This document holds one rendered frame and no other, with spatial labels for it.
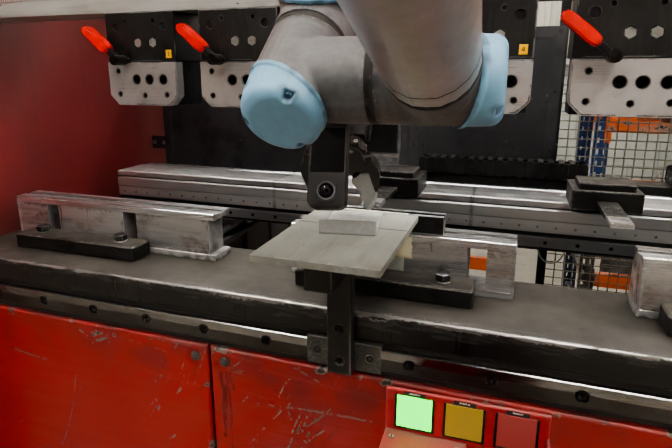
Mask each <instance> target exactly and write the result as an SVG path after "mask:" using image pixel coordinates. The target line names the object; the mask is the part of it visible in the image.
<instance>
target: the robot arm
mask: <svg viewBox="0 0 672 448"><path fill-rule="evenodd" d="M279 2H280V13H279V15H278V17H277V19H276V21H275V23H274V25H273V28H272V31H271V33H270V35H269V37H268V39H267V41H266V44H265V46H264V48H263V50H262V52H261V54H260V56H259V58H258V60H257V62H255V63H254V64H253V66H252V67H251V69H250V72H249V77H248V80H247V82H246V84H245V87H244V90H243V94H242V97H241V102H240V108H241V113H242V117H243V120H245V122H246V124H247V126H248V127H249V128H250V130H251V131H252V132H253V133H254V134H255V135H257V136H258V137H259V138H261V139H262V140H264V141H265V142H267V143H269V144H272V145H274V146H277V147H281V148H287V149H297V148H301V147H303V146H305V145H307V147H306V150H304V154H303V161H302V165H301V175H302V177H303V179H304V182H305V184H306V186H307V203H308V205H309V206H311V207H312V208H313V209H315V210H323V211H341V210H343V209H345V208H346V206H347V204H348V179H349V174H350V175H353V176H352V183H353V185H354V186H355V187H356V188H357V189H358V190H359V191H360V198H361V199H362V200H363V202H364V206H363V208H365V209H367V210H371V209H372V208H373V206H374V205H375V203H376V199H377V193H378V187H379V181H380V172H381V169H380V163H379V161H378V159H377V158H376V157H375V156H373V154H372V152H367V144H365V143H364V141H366V135H367V137H368V141H370V138H371V131H372V125H373V124H379V125H380V124H385V125H421V126H452V127H453V128H455V129H463V128H465V127H481V126H493V125H496V124H497V123H499V122H500V121H501V119H502V117H503V115H504V109H505V99H506V87H507V73H508V57H509V44H508V41H507V39H506V38H505V37H504V36H503V35H501V34H490V33H483V32H482V0H279Z"/></svg>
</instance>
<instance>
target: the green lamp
mask: <svg viewBox="0 0 672 448"><path fill-rule="evenodd" d="M432 402H433V401H430V400H425V399H420V398H414V397H409V396H404V395H398V394H397V416H396V425H398V426H403V427H408V428H413V429H418V430H423V431H427V432H431V422H432Z"/></svg>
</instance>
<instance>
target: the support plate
mask: <svg viewBox="0 0 672 448"><path fill-rule="evenodd" d="M332 212H333V211H323V210H314V211H312V212H311V213H309V214H308V215H306V216H305V217H304V218H302V219H301V220H303V221H298V222H296V223H295V224H293V225H292V226H290V227H289V228H287V229H286V230H284V231H283V232H281V233H280V234H279V235H277V236H276V237H274V238H273V239H271V240H270V241H268V242H267V243H265V244H264V245H262V246H261V247H259V248H258V249H257V250H255V251H254V252H252V253H251V254H249V262H257V263H265V264H272V265H280V266H288V267H296V268H304V269H312V270H319V271H327V272H335V273H343V274H351V275H358V276H366V277H374V278H381V276H382V275H383V273H384V272H385V270H386V269H387V267H388V266H389V264H390V263H391V261H392V260H393V258H394V257H395V255H396V254H397V252H398V251H399V249H400V248H401V246H402V245H403V243H404V242H405V240H406V239H407V237H408V236H409V234H410V233H411V231H412V230H413V228H414V227H415V225H416V224H417V222H418V216H413V215H402V214H391V213H383V215H382V218H381V221H380V224H379V227H378V228H385V229H378V230H377V233H376V236H360V235H341V234H322V233H319V223H315V222H319V219H328V218H329V217H330V215H331V214H332ZM305 221H313V222H305ZM387 229H396V230H387ZM397 230H406V231H397ZM407 231H408V232H407Z"/></svg>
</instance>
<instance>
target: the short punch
mask: <svg viewBox="0 0 672 448"><path fill-rule="evenodd" d="M400 142H401V125H385V124H380V125H379V124H373V125H372V131H371V138H370V141H368V137H367V135H366V141H364V143H365V144H367V152H372V154H373V156H375V157H376V158H377V159H378V161H379V163H380V165H390V166H399V154H400Z"/></svg>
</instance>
